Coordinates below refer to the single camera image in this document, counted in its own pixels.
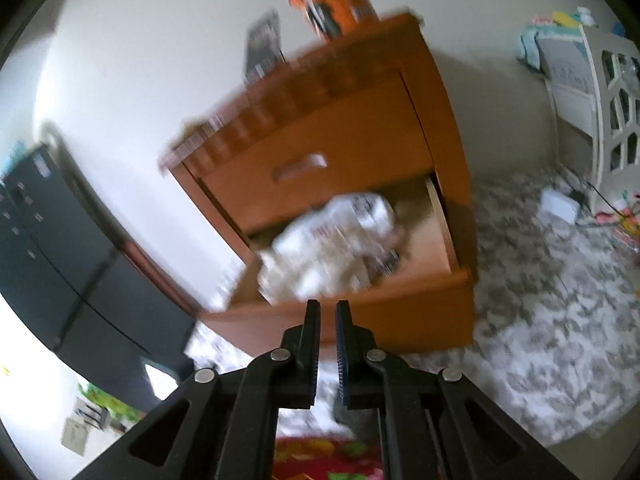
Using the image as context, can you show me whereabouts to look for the white lattice cabinet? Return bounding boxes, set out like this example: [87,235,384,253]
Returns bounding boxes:
[580,25,640,213]

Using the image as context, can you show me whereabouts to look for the closed wooden nightstand drawer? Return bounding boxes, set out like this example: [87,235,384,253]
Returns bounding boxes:
[182,72,436,233]

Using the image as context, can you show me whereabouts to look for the green printed packets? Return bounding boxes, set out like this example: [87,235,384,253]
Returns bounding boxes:
[75,382,137,427]

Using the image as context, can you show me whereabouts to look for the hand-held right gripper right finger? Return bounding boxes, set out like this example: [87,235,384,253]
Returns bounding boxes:
[334,300,576,480]

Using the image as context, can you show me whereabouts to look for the dark grey wardrobe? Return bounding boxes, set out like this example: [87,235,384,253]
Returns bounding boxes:
[0,142,196,411]

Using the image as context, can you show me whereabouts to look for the wooden nightstand drawer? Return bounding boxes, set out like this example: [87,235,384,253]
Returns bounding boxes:
[197,170,476,361]
[182,72,436,233]

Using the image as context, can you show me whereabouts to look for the white power adapter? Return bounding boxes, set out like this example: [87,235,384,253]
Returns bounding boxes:
[540,187,583,223]

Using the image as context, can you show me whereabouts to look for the beige box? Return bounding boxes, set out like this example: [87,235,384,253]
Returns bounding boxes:
[60,420,97,457]

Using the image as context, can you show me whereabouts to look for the black cable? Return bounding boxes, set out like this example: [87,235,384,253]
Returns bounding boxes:
[565,170,626,216]

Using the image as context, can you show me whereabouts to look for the red floral blanket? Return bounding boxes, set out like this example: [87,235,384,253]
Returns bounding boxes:
[272,437,386,480]

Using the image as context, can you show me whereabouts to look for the wooden nightstand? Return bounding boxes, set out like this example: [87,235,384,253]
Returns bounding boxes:
[157,12,478,351]

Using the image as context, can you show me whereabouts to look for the colourful items on box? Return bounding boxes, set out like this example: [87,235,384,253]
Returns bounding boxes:
[517,9,583,68]

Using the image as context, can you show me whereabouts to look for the cream cloth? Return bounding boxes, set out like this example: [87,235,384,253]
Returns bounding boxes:
[257,250,373,307]

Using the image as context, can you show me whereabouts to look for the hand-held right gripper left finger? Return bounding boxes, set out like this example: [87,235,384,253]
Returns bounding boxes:
[102,300,321,480]

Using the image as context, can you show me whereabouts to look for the white garment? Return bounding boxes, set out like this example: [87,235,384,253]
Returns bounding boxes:
[270,192,401,271]

